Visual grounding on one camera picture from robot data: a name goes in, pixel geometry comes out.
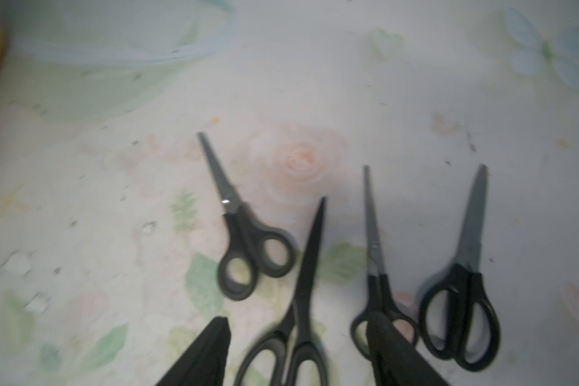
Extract long black scissors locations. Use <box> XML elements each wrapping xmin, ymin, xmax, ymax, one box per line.
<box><xmin>234</xmin><ymin>196</ymin><xmax>330</xmax><ymax>385</ymax></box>

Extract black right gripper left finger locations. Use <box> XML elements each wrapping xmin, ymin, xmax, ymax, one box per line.
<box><xmin>157</xmin><ymin>317</ymin><xmax>231</xmax><ymax>386</ymax></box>

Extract grey black scissors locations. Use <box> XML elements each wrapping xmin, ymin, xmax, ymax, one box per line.
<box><xmin>196</xmin><ymin>132</ymin><xmax>297</xmax><ymax>302</ymax></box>

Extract wide black handled scissors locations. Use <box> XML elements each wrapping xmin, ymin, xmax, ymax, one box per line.
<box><xmin>418</xmin><ymin>164</ymin><xmax>501</xmax><ymax>372</ymax></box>

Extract slim black scissors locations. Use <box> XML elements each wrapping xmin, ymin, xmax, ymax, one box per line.
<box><xmin>350</xmin><ymin>165</ymin><xmax>420</xmax><ymax>360</ymax></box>

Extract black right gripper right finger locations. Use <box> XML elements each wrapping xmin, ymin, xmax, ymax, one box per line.
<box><xmin>367</xmin><ymin>312</ymin><xmax>450</xmax><ymax>386</ymax></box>

